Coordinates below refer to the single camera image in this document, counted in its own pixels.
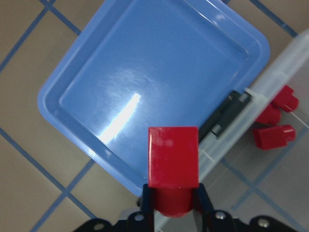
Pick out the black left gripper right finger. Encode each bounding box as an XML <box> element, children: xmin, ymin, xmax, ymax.
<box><xmin>192</xmin><ymin>183</ymin><xmax>214</xmax><ymax>232</ymax></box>

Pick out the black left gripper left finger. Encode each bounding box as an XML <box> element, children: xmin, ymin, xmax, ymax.
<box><xmin>139</xmin><ymin>184</ymin><xmax>155</xmax><ymax>232</ymax></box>

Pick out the clear plastic storage box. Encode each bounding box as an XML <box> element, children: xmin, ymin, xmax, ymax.
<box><xmin>199</xmin><ymin>30</ymin><xmax>309</xmax><ymax>232</ymax></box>

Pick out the black box latch upper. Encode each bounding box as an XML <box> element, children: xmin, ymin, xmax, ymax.
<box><xmin>198</xmin><ymin>91</ymin><xmax>252</xmax><ymax>143</ymax></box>

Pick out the red block middle cluster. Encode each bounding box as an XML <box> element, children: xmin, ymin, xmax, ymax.
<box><xmin>255</xmin><ymin>104</ymin><xmax>281</xmax><ymax>125</ymax></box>

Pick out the blue plastic tray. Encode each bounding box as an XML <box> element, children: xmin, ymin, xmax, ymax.
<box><xmin>37</xmin><ymin>0</ymin><xmax>270</xmax><ymax>196</ymax></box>

